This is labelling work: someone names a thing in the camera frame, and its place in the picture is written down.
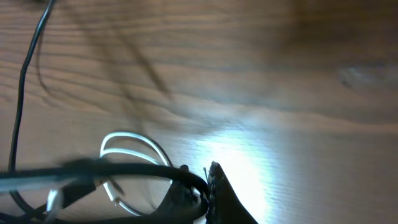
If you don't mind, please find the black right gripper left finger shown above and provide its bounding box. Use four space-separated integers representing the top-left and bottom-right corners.
149 165 207 224

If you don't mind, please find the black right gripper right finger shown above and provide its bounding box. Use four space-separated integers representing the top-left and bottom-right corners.
206 161 257 224

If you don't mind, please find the black usb cable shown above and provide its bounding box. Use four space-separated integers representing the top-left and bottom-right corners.
0 0 210 224

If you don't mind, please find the white usb cable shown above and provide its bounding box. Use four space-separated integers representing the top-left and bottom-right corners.
0 131 200 223

